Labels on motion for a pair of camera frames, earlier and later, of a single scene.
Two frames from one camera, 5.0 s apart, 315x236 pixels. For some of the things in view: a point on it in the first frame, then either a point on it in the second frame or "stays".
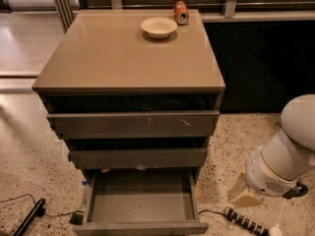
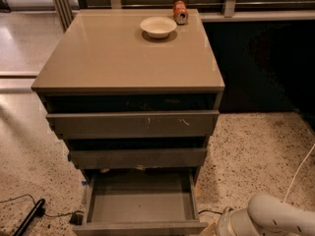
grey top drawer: [135, 125] stays
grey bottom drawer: [140, 203] stays
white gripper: [266, 177] to [225, 222]
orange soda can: [181, 13] stays
